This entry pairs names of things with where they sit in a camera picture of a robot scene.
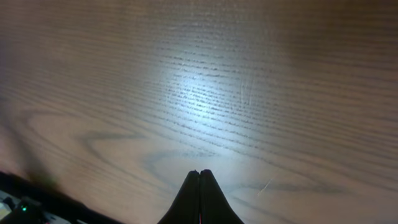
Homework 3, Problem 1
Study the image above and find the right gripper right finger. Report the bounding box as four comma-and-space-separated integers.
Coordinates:
200, 169, 243, 224

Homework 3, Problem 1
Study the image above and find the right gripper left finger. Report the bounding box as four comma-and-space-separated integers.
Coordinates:
158, 170, 200, 224

